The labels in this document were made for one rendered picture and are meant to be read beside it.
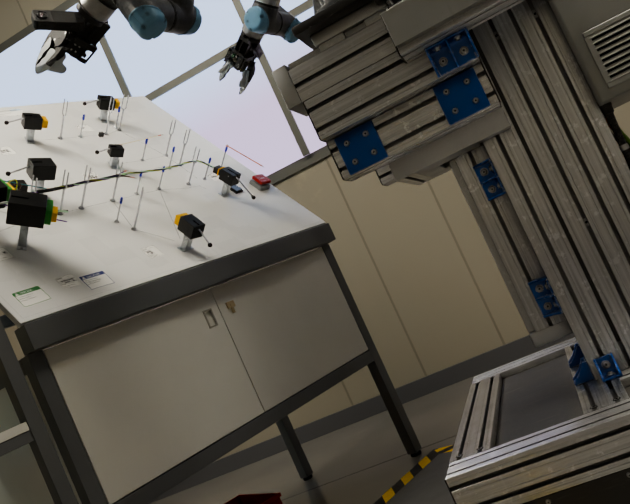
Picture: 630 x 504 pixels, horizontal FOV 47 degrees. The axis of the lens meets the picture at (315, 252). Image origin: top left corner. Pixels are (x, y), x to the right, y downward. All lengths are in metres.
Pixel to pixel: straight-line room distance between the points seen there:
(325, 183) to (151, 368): 1.85
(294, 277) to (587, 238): 1.06
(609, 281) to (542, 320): 0.18
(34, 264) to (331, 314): 0.99
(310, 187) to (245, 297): 1.46
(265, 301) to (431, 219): 1.40
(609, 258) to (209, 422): 1.10
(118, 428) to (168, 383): 0.19
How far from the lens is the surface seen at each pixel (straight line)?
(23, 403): 1.74
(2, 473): 2.16
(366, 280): 3.55
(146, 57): 3.99
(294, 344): 2.30
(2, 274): 1.94
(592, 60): 1.65
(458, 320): 3.51
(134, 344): 1.96
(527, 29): 1.70
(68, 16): 1.87
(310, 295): 2.42
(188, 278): 2.06
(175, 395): 1.99
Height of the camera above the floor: 0.64
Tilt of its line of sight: 3 degrees up
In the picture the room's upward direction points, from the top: 25 degrees counter-clockwise
